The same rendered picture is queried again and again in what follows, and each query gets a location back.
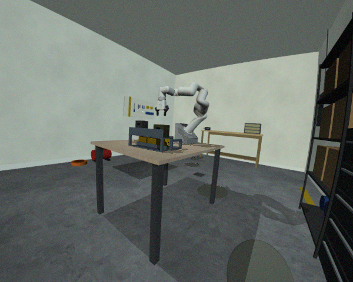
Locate black case with orange latches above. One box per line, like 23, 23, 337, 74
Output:
135, 120, 148, 128

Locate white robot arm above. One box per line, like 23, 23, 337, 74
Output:
158, 82, 209, 135

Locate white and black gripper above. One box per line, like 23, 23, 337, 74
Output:
155, 99, 169, 116

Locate dark grey bin shelf rack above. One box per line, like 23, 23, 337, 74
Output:
128, 127, 184, 152

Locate dark green case with orange latches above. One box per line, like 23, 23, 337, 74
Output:
154, 125, 170, 137

